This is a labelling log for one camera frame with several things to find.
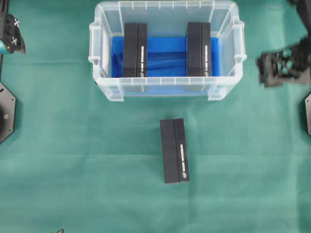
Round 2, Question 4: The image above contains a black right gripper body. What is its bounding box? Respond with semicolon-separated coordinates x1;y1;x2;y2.
256;38;311;88

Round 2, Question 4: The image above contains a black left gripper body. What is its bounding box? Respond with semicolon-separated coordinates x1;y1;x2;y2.
0;13;26;54

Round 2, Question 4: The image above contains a black realsense box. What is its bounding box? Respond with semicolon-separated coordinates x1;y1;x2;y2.
160;118;190;183
186;22;212;77
123;23;148;78

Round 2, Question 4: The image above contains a blue liner in case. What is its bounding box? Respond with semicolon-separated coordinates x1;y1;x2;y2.
111;36;210;96

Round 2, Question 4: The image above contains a clear plastic storage case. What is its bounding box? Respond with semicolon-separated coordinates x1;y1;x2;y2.
88;0;247;101

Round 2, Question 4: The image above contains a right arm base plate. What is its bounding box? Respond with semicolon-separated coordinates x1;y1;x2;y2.
305;94;311;136

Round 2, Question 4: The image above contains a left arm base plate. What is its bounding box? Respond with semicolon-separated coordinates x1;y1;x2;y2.
0;83;16;143

